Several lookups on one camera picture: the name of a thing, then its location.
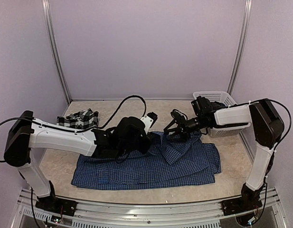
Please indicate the aluminium frame post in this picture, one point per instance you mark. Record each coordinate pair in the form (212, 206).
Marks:
(241, 46)
(54, 50)

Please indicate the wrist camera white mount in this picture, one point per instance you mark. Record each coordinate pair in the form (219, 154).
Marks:
(177, 114)
(149, 119)

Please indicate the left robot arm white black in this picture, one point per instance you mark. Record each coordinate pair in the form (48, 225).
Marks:
(131, 134)

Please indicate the dark striped shirt in basket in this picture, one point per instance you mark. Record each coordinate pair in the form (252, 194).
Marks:
(217, 105)

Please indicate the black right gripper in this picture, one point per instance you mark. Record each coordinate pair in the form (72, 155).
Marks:
(182, 123)

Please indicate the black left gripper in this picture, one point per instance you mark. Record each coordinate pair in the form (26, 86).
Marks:
(145, 149)

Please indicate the front aluminium rail frame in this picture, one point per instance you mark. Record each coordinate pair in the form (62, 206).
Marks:
(183, 207)

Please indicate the left aluminium frame post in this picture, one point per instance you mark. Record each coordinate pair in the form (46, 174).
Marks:
(54, 50)

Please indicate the right aluminium frame post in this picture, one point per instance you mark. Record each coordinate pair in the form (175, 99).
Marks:
(241, 46)

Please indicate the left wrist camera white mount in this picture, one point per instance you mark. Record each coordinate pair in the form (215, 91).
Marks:
(149, 119)

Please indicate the folded black white plaid shirt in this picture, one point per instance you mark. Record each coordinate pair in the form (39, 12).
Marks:
(80, 120)

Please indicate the blue checked long sleeve shirt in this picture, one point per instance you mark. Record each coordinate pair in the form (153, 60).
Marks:
(166, 164)

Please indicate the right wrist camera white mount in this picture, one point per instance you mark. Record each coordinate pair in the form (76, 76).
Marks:
(177, 114)

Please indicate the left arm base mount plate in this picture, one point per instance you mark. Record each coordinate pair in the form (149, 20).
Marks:
(57, 205)

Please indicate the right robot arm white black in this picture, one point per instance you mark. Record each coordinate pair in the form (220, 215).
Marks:
(261, 115)

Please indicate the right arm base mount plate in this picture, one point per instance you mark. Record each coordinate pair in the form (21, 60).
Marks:
(237, 205)

